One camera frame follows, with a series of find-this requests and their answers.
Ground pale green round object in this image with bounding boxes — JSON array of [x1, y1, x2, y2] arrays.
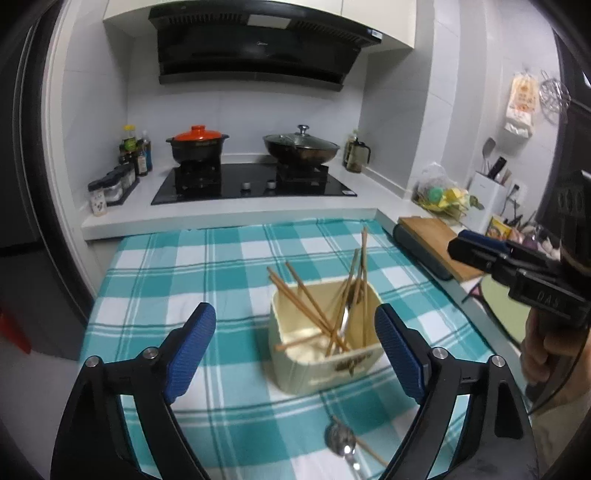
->
[[480, 276, 527, 352]]

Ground red plastic object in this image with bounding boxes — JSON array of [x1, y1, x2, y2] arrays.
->
[[0, 308, 32, 355]]

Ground black glass cooktop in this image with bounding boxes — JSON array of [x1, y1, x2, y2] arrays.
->
[[151, 162, 358, 206]]

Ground dark grey appliance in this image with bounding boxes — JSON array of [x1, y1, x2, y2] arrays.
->
[[392, 224, 455, 281]]

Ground cream utensil holder box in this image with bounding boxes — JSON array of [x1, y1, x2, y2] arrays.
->
[[268, 277, 389, 396]]

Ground large steel spoon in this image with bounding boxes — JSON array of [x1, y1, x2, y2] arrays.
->
[[337, 279, 365, 337]]

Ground small steel spoon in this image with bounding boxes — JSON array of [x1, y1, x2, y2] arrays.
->
[[324, 422, 370, 480]]

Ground wooden cutting board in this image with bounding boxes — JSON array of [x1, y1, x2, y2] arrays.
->
[[399, 216, 485, 283]]

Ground teal plaid tablecloth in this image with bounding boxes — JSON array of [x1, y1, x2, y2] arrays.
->
[[78, 219, 467, 480]]

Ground yellow packet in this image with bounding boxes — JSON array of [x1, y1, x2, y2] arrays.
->
[[488, 216, 512, 240]]

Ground black range hood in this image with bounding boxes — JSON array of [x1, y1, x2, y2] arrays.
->
[[148, 0, 382, 92]]

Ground hanging printed bag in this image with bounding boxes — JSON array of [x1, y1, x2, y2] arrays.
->
[[503, 71, 539, 138]]

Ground person's right hand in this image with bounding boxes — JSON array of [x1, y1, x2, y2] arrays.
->
[[521, 307, 585, 398]]

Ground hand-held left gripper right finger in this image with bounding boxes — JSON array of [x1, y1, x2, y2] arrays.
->
[[374, 303, 541, 480]]

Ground white label spice jar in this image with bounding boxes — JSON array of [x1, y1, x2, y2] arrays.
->
[[88, 182, 109, 217]]

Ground white knife holder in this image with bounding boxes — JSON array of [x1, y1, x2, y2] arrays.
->
[[468, 137, 509, 236]]

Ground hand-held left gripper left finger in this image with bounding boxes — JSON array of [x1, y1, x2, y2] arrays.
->
[[50, 302, 218, 480]]

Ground glass wok lid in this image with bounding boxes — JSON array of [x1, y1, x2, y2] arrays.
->
[[264, 124, 340, 151]]

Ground black casserole pot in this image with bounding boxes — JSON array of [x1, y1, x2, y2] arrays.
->
[[166, 126, 230, 165]]

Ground condiment bottles and jars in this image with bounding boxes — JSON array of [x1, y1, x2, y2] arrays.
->
[[104, 164, 140, 206]]

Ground black refrigerator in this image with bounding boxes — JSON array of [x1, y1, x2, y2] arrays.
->
[[0, 0, 95, 365]]

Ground plastic bag of sponges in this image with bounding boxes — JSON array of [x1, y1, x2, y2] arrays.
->
[[412, 162, 485, 223]]

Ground cream wall cabinet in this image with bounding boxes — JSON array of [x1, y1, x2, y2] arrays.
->
[[102, 0, 416, 49]]

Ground black wok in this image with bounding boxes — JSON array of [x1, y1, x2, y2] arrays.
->
[[263, 134, 341, 168]]

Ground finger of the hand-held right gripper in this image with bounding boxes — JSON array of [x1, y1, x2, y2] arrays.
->
[[457, 230, 560, 269], [447, 238, 560, 278]]

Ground glass french press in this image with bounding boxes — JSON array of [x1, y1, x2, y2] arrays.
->
[[342, 130, 371, 173]]

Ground hanging wire rack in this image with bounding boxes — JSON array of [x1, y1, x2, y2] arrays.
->
[[540, 71, 572, 124]]

